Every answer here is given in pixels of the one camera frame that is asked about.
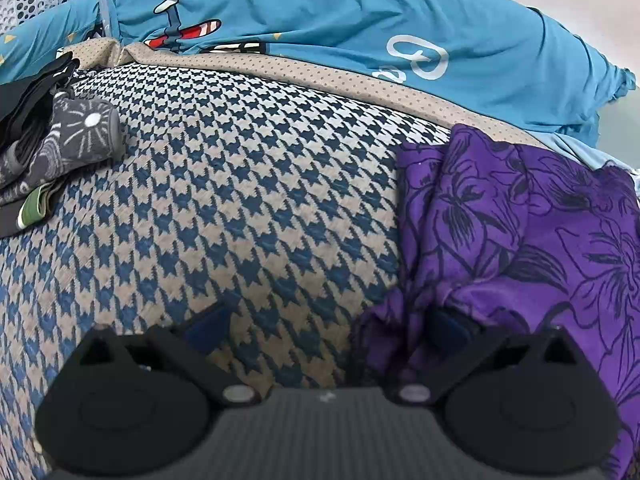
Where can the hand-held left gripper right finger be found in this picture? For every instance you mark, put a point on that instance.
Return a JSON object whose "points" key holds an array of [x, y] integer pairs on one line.
{"points": [[445, 329]]}

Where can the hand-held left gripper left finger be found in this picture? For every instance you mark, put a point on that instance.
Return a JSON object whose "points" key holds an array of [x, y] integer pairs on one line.
{"points": [[205, 325]]}

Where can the purple floral shirt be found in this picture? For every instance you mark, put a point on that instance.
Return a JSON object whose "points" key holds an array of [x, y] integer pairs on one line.
{"points": [[525, 220]]}

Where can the green striped folded cloth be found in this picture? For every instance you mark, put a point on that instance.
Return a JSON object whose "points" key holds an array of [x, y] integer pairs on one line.
{"points": [[30, 215]]}

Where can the grey patterned folded cloth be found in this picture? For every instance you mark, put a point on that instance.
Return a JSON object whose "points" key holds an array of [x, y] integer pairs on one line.
{"points": [[85, 125]]}

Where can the black folded cloth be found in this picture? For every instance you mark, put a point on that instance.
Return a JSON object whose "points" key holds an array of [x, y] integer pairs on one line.
{"points": [[20, 100]]}

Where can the blue pillow with white script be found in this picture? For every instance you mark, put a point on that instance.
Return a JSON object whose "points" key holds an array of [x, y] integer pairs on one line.
{"points": [[325, 10]]}

